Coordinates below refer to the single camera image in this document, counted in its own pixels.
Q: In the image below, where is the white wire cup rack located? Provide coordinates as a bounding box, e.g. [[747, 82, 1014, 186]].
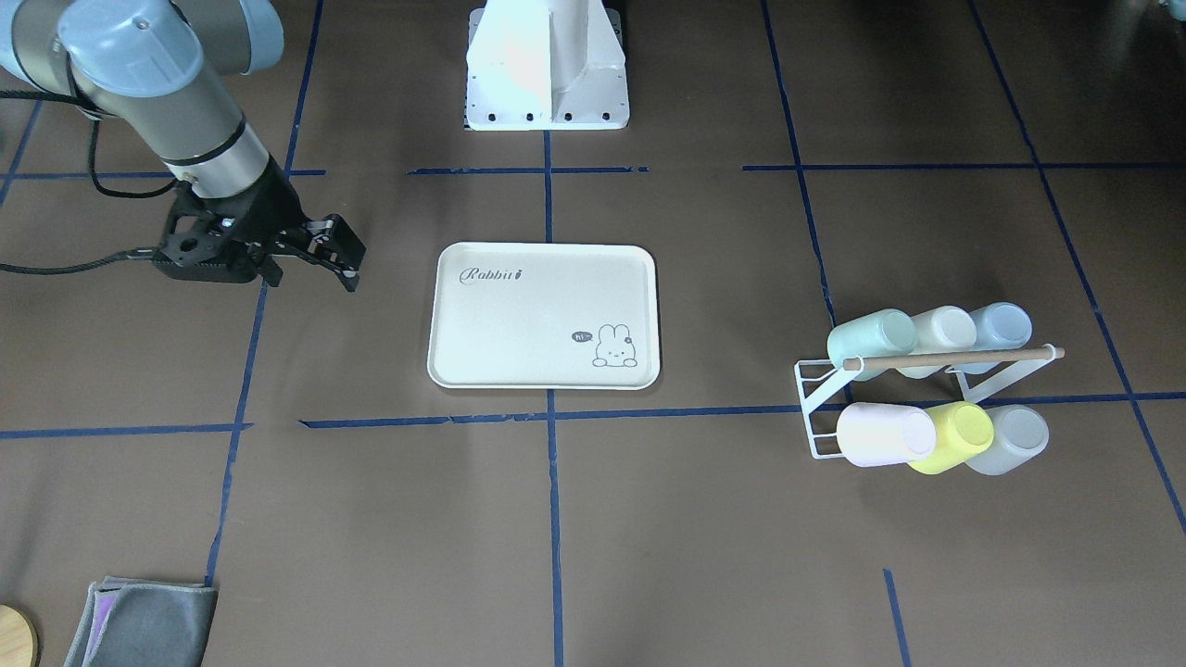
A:
[[793, 347, 1066, 460]]

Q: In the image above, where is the folded grey cloth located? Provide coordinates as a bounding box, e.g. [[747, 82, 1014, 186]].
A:
[[64, 574, 219, 666]]

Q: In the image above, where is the wooden mug tree stand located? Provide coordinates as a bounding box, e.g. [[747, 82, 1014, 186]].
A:
[[1, 605, 42, 667]]

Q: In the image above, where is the grey cup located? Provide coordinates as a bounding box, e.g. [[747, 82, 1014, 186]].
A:
[[965, 405, 1050, 476]]

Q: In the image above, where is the blue cup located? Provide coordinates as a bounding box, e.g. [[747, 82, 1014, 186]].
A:
[[967, 301, 1033, 352]]

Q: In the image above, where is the beige cup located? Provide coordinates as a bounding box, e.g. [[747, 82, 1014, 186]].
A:
[[908, 305, 976, 356]]

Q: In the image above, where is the pink cup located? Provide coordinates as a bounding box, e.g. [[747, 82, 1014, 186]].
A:
[[836, 402, 938, 466]]

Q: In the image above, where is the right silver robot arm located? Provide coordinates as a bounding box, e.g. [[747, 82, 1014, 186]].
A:
[[1, 1, 366, 292]]

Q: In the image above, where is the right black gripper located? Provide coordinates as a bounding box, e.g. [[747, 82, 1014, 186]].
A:
[[151, 157, 366, 293]]

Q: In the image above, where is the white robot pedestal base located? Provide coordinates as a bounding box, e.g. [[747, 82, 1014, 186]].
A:
[[463, 1, 631, 132]]

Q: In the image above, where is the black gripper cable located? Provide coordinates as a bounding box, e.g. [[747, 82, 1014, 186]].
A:
[[0, 88, 186, 277]]

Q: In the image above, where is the cream rabbit tray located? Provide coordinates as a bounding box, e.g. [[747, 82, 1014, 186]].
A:
[[426, 242, 662, 390]]

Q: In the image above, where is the yellow cup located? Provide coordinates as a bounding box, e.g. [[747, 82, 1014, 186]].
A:
[[907, 401, 995, 474]]

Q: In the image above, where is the green cup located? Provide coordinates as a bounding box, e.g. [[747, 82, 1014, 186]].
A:
[[825, 309, 919, 369]]

